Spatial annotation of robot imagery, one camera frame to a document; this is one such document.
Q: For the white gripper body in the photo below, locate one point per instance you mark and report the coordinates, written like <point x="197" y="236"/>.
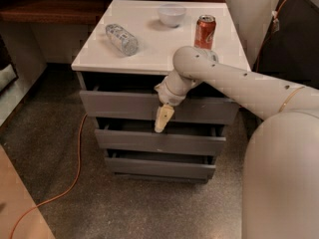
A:
<point x="168" y="96"/>

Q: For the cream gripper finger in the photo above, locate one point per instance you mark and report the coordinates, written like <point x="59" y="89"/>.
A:
<point x="164" y="114"/>

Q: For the grey top drawer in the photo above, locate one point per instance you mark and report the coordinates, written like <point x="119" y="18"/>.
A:
<point x="124" y="102"/>

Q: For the grey drawer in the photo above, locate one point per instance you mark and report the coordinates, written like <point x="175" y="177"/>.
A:
<point x="177" y="138"/>
<point x="124" y="102"/>
<point x="170" y="165"/>

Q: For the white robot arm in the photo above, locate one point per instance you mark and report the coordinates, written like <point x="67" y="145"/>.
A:
<point x="280" y="178"/>

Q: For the grey middle drawer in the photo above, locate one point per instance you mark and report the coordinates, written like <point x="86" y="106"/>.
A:
<point x="177" y="138"/>

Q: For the grey bottom drawer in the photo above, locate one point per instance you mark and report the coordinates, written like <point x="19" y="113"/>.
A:
<point x="170" y="165"/>

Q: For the white and grey drawer cabinet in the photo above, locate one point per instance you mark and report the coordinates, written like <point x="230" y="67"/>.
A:
<point x="100" y="63"/>

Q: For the clear plastic water bottle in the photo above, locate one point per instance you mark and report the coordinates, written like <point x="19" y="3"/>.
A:
<point x="122" y="39"/>

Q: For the red soda can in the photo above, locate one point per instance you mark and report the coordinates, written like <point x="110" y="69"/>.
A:
<point x="204" y="31"/>

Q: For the white bowl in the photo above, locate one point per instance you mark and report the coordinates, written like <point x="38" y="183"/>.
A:
<point x="171" y="15"/>

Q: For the brown wooden counter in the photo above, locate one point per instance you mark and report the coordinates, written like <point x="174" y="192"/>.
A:
<point x="79" y="12"/>

